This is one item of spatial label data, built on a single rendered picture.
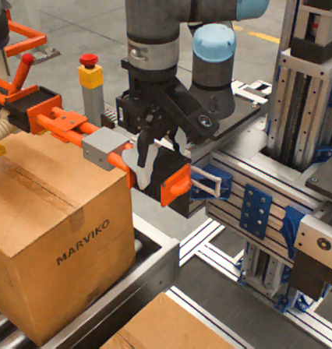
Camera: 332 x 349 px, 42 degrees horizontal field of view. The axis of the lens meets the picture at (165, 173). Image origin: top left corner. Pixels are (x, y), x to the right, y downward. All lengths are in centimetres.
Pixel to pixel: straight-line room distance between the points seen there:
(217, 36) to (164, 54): 62
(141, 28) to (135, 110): 13
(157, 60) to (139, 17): 6
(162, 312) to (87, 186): 47
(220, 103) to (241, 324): 90
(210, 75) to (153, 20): 64
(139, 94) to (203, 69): 55
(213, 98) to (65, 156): 46
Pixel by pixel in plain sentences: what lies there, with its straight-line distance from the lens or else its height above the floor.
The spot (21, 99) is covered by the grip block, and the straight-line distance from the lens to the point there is 99.
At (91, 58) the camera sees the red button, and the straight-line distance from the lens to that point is 166.
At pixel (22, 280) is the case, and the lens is 113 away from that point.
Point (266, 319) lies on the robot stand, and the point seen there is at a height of 21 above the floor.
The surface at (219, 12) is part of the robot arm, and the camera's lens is 62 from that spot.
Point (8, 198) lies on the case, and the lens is 121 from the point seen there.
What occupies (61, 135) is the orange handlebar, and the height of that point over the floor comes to 123.
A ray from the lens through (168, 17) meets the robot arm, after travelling 61.
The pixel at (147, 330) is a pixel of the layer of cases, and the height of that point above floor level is 54.
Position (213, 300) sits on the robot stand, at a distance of 184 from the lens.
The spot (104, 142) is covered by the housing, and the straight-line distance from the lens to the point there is 82.
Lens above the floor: 172
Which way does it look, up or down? 39 degrees down
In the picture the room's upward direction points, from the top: straight up
